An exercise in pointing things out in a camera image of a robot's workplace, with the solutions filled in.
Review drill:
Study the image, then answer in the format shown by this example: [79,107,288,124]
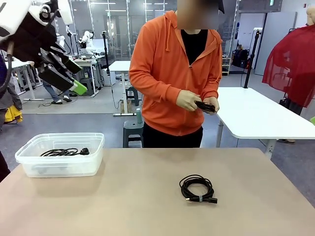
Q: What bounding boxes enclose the person's right forearm orange sleeve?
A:
[129,66,184,109]

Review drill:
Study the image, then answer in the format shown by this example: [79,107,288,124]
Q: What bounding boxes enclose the wooden shoe rack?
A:
[221,57,232,76]

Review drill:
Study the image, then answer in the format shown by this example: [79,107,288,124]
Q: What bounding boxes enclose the black light stand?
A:
[102,31,112,74]

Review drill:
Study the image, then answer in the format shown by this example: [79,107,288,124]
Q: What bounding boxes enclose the black power cable round plug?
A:
[39,147,91,157]

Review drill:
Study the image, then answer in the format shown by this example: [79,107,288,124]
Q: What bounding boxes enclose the white background desk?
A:
[11,60,46,102]

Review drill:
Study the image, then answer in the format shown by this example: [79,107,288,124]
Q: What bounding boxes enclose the gray plastic stool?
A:
[125,86,140,107]
[122,119,145,148]
[80,78,96,96]

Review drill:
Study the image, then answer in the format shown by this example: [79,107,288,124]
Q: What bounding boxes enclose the black equipment bags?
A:
[232,48,251,69]

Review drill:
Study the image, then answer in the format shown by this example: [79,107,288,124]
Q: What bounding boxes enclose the gray jacket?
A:
[0,81,23,111]

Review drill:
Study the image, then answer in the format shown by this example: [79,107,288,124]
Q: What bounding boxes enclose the person in orange hoodie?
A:
[128,0,223,148]

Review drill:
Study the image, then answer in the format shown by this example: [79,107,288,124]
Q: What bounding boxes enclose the white standing desk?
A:
[108,60,143,117]

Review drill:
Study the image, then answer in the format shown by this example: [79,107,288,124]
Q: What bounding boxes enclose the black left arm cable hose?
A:
[0,40,15,95]

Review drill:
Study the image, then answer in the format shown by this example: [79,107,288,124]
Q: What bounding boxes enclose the bystander in dark clothes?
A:
[0,148,12,183]

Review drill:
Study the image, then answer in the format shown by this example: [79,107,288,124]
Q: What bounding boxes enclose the man in black jacket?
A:
[42,80,73,105]

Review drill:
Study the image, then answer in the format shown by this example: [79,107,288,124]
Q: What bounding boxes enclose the person's left hand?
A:
[203,96,221,115]

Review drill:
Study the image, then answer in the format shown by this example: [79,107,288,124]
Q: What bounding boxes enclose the white side table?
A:
[216,86,315,158]

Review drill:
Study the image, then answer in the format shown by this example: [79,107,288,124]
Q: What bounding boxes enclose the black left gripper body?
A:
[9,13,59,67]

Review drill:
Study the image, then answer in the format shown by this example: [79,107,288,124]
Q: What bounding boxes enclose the black USB cable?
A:
[179,174,219,205]

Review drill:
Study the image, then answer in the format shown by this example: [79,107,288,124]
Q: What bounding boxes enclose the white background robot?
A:
[78,30,96,54]

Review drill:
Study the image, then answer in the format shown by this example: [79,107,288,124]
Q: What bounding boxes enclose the yellow fabric item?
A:
[4,106,23,123]

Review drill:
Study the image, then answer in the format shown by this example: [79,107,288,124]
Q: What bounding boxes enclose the person's left forearm orange sleeve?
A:
[201,68,223,101]

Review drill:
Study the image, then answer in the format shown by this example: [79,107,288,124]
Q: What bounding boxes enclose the black bag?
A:
[279,92,304,116]

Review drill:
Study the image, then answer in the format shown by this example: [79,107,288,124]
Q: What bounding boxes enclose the thin black cable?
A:
[194,101,219,115]

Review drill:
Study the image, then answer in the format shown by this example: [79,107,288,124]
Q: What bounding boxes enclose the red sheer cape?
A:
[262,24,315,108]

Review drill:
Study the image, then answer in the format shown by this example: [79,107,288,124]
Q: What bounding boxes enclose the person's right hand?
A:
[177,89,204,112]

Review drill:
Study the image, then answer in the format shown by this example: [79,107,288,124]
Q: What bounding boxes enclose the black tripod stand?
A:
[243,28,263,89]

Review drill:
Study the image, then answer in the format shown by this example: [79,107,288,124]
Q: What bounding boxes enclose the beige mannequin head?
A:
[306,6,315,27]

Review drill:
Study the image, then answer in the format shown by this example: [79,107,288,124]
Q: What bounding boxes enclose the clear plastic storage bin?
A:
[14,132,105,178]

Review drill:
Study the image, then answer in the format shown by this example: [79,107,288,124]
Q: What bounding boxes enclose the gray workbench desk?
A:
[70,55,105,97]

